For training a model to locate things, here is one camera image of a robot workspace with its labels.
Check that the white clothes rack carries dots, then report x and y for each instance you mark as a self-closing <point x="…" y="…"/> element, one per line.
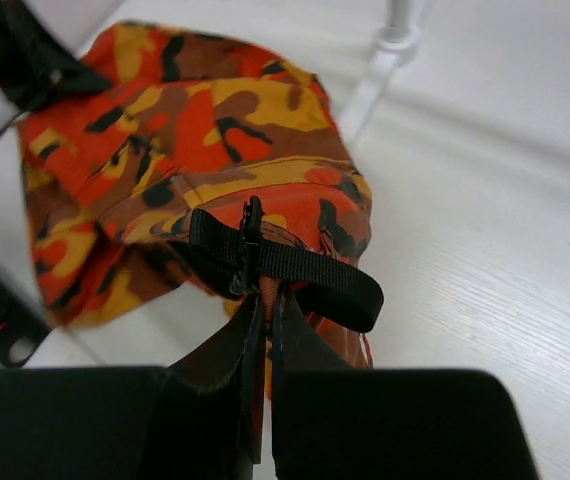
<point x="395" y="45"/>

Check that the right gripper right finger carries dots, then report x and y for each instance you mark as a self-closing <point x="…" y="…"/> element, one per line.
<point x="317" y="404"/>

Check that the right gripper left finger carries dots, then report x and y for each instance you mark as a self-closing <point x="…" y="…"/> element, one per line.
<point x="224" y="382"/>

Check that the orange camouflage trousers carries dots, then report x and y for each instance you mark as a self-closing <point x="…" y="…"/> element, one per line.
<point x="190" y="121"/>

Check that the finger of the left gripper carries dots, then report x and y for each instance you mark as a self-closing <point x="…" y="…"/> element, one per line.
<point x="35" y="68"/>

